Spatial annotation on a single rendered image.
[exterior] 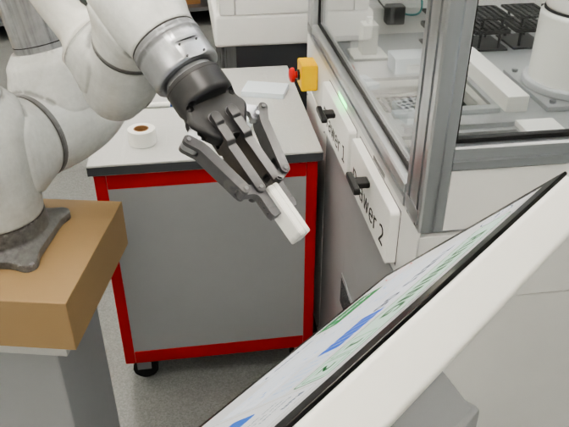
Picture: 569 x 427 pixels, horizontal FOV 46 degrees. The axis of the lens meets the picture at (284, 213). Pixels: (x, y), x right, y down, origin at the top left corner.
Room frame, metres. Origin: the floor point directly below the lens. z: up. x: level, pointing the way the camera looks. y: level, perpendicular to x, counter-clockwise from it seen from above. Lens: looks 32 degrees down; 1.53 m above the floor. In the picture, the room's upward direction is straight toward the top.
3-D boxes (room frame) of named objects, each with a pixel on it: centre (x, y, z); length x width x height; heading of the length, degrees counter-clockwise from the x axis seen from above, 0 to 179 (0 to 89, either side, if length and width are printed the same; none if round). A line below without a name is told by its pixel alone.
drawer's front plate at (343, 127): (1.41, -0.12, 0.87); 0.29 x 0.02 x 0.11; 8
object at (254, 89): (1.89, 0.06, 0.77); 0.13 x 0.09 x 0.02; 80
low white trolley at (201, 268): (1.77, 0.23, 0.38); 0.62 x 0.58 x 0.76; 8
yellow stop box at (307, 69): (1.73, -0.06, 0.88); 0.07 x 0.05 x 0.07; 8
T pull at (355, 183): (1.09, -0.14, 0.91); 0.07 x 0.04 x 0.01; 8
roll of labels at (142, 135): (1.55, 0.36, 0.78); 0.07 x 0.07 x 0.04
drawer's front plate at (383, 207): (1.10, -0.17, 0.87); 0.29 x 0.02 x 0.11; 8
